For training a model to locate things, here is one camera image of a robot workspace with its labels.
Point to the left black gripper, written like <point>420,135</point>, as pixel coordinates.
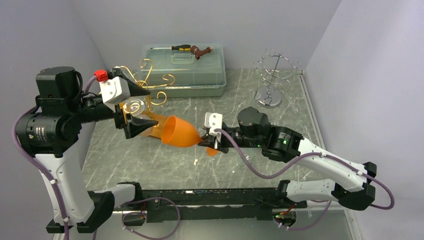
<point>133,125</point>

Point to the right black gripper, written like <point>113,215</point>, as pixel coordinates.
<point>215,142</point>

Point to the clear wine glass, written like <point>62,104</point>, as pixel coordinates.
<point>137,109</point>

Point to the gold wire wine glass rack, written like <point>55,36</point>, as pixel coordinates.
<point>148,100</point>

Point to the orange plastic wine glass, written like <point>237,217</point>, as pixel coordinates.
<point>180,133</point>

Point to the clear stemless glass front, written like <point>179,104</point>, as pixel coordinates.
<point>240,163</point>

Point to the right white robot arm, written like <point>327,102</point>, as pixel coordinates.
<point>346,182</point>

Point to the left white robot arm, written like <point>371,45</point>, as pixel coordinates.
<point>47,136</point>

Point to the clear plastic storage box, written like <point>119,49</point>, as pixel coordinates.
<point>205,77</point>

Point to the black yellow screwdriver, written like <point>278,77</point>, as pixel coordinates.
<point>181,48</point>

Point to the brown pipe fitting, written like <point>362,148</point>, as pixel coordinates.
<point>198,53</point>

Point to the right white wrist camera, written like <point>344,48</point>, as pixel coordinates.
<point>212,120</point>

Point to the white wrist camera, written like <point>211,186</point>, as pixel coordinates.
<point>212,120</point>
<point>114,90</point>

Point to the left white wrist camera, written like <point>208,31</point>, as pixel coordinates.
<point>114,90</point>

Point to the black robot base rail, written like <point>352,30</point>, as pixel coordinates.
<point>259,203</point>

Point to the silver wire cup rack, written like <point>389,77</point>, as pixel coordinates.
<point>274,70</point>

